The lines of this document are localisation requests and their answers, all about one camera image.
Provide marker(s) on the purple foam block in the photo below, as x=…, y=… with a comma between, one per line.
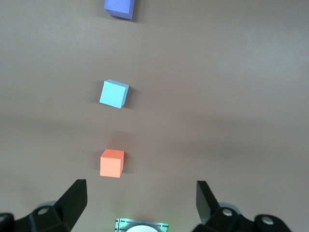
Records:
x=119, y=7

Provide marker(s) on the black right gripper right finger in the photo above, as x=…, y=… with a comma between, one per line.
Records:
x=210, y=212

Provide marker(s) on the brown table cover sheet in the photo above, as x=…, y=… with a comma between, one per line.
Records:
x=217, y=96

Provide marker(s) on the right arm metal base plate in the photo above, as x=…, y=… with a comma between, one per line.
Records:
x=120, y=224

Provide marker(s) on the light blue foam block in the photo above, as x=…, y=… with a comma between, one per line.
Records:
x=113, y=94

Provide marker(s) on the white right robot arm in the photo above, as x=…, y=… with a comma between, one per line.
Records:
x=141, y=229

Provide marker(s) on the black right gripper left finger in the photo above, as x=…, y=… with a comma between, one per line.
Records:
x=70, y=205

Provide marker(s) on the orange foam block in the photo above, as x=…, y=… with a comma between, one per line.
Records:
x=111, y=166

